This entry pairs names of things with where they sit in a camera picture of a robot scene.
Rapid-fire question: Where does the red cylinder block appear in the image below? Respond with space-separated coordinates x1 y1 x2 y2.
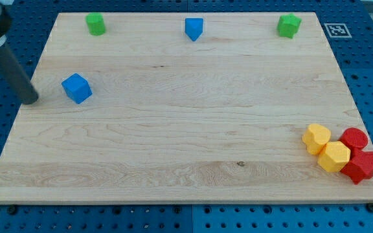
339 128 368 150

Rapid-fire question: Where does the yellow hexagon block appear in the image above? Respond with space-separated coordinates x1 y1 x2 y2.
317 141 351 172

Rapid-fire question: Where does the white fiducial marker tag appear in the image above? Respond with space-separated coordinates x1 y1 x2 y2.
324 23 352 38

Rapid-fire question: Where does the blue cube block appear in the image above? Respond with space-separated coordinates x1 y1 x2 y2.
62 73 93 104

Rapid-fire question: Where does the red star block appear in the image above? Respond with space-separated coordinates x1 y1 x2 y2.
340 148 373 184

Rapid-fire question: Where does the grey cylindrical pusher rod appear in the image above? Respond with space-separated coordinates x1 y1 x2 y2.
0 43 39 105

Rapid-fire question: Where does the green cylinder block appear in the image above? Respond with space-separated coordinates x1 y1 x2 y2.
85 12 106 36

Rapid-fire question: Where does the green star block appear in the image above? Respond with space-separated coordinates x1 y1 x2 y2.
277 13 302 39

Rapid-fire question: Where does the blue pentagon block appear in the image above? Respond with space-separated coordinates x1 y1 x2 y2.
185 18 204 41

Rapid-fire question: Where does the wooden board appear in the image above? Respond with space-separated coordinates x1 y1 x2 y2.
0 12 373 205

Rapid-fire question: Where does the yellow heart block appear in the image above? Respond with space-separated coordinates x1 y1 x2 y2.
302 124 331 155

